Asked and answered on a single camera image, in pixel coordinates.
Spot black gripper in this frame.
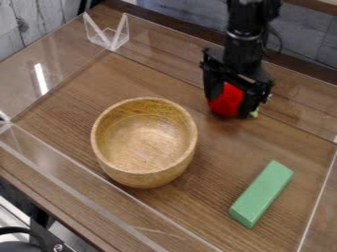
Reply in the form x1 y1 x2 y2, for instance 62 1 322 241
200 47 274 119

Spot red plush fruit green leaves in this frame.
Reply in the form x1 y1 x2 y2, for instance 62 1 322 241
208 83 258 118

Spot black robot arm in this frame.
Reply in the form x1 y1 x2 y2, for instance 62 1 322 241
200 0 282 118

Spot wooden bowl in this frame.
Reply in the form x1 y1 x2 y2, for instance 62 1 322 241
90 96 197 189

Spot green rectangular block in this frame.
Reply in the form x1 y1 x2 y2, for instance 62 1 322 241
228 160 294 228

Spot clear acrylic tray enclosure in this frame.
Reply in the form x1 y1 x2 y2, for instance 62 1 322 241
0 18 337 252

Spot black metal bracket with cable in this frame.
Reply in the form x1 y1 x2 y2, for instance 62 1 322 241
0 215 78 252

